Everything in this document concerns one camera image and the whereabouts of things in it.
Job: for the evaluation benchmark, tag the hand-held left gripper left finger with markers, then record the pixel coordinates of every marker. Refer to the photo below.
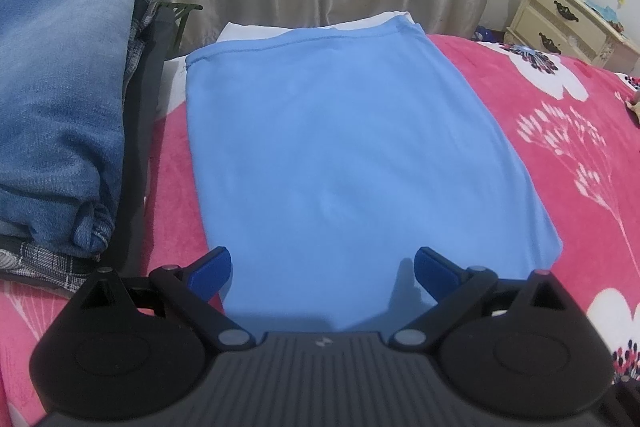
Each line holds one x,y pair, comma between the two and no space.
212,274

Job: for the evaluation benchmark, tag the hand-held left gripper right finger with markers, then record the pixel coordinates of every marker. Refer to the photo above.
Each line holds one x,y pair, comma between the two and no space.
437,272

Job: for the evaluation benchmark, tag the light blue t-shirt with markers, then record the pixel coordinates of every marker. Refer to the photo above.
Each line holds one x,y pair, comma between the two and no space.
350,147

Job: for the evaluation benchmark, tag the dark grey folded garment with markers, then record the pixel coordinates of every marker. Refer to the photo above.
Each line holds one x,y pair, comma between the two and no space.
137,147

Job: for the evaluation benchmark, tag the pink floral blanket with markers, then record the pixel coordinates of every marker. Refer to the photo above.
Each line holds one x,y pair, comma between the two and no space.
500,107

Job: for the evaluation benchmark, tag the folded blue jeans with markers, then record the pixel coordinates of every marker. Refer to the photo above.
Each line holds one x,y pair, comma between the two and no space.
60,97

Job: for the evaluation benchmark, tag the white folded garment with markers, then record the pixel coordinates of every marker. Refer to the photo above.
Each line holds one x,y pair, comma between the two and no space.
240,33

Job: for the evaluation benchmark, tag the beige hoodie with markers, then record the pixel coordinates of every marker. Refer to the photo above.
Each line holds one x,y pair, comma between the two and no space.
635,107

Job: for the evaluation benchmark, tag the green folding rack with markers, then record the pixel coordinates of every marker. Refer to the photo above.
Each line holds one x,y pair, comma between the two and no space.
182,12

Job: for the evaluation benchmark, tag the cream wooden nightstand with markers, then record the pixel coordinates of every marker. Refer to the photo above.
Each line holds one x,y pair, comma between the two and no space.
565,32

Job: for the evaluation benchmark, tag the small blue cloth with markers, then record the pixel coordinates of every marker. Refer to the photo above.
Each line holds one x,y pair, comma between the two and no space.
605,12

